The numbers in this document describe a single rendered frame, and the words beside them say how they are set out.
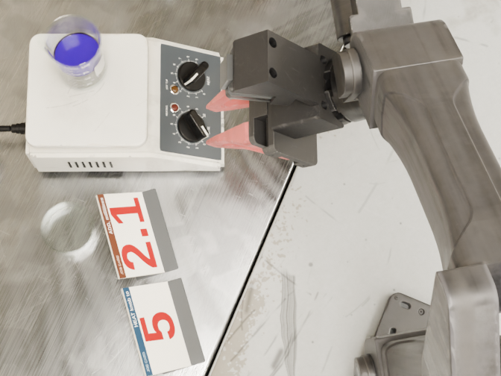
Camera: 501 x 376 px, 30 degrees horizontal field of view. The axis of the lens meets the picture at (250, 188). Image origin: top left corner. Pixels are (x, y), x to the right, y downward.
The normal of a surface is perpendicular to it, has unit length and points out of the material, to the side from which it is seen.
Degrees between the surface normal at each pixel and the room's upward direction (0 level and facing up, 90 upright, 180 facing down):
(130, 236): 40
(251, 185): 0
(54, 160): 90
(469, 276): 28
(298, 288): 0
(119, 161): 90
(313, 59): 49
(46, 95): 0
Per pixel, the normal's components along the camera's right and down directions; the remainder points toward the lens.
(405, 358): -0.99, 0.11
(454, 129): -0.04, -0.67
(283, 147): 0.78, -0.16
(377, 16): 0.07, -0.07
